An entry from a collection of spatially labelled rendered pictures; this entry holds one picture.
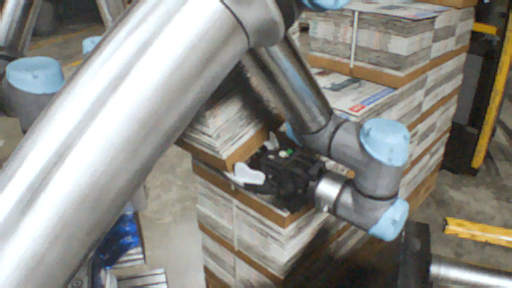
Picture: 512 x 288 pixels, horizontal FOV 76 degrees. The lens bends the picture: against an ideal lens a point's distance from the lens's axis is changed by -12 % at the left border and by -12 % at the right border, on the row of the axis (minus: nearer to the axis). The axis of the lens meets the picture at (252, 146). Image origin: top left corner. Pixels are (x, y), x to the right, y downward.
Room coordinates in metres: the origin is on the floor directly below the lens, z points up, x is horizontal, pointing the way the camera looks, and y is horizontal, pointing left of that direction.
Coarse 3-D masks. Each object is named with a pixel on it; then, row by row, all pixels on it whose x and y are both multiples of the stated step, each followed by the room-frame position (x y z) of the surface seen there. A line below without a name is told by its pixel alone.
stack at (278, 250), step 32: (448, 64) 1.52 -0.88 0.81; (352, 96) 1.05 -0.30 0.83; (384, 96) 1.05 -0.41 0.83; (416, 96) 1.26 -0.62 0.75; (416, 128) 1.31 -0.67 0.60; (256, 160) 0.77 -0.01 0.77; (224, 192) 0.88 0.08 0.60; (224, 224) 0.87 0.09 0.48; (256, 224) 0.77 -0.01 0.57; (320, 224) 0.82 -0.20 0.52; (224, 256) 0.89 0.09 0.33; (256, 256) 0.77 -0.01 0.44; (288, 256) 0.72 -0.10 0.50; (320, 256) 0.85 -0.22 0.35
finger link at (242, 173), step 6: (240, 162) 0.61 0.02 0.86; (240, 168) 0.61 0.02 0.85; (246, 168) 0.61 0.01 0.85; (228, 174) 0.64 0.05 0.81; (234, 174) 0.63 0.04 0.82; (240, 174) 0.62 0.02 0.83; (246, 174) 0.61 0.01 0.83; (252, 174) 0.61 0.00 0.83; (258, 174) 0.60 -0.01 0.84; (234, 180) 0.62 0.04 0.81; (240, 180) 0.62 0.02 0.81; (246, 180) 0.61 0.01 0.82; (252, 180) 0.61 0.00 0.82; (258, 180) 0.61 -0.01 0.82
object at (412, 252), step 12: (408, 228) 0.48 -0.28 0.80; (420, 228) 0.48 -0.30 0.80; (408, 240) 0.45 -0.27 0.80; (420, 240) 0.45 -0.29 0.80; (396, 252) 0.48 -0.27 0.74; (408, 252) 0.42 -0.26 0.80; (420, 252) 0.42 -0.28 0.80; (396, 264) 0.42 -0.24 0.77; (408, 264) 0.39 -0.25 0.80; (420, 264) 0.39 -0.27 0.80; (396, 276) 0.39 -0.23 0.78; (408, 276) 0.37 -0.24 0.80; (420, 276) 0.37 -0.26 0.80
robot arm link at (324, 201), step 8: (328, 176) 0.53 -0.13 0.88; (336, 176) 0.53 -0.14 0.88; (344, 176) 0.53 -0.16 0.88; (320, 184) 0.52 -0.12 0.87; (328, 184) 0.52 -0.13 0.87; (336, 184) 0.51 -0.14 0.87; (320, 192) 0.52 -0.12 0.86; (328, 192) 0.51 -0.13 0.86; (336, 192) 0.50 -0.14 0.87; (320, 200) 0.51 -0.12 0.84; (328, 200) 0.50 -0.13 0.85; (320, 208) 0.52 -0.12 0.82; (328, 208) 0.50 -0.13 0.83
